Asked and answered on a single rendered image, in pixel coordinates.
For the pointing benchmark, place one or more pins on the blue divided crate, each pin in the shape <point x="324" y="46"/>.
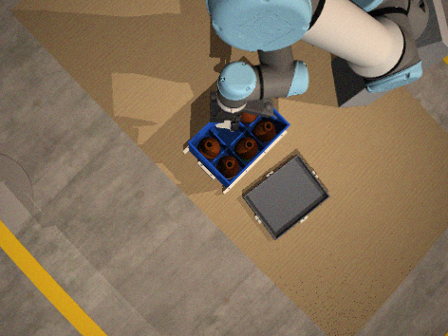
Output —
<point x="231" y="139"/>

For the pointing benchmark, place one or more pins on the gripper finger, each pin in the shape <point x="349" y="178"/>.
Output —
<point x="232" y="125"/>

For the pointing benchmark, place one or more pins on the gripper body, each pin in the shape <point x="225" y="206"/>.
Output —
<point x="217" y="114"/>

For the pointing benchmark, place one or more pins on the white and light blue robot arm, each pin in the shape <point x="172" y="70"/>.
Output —
<point x="382" y="48"/>

